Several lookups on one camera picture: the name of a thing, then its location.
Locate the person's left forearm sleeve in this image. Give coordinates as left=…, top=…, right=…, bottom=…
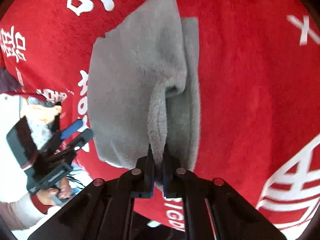
left=1, top=193, right=55, bottom=231

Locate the grey fleece garment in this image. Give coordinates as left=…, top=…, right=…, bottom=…
left=87, top=0, right=200, bottom=170

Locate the pile of light clothes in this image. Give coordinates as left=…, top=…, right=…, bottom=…
left=20, top=96, right=62, bottom=149

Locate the person's left hand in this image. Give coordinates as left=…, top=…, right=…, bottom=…
left=36, top=177, right=71, bottom=206

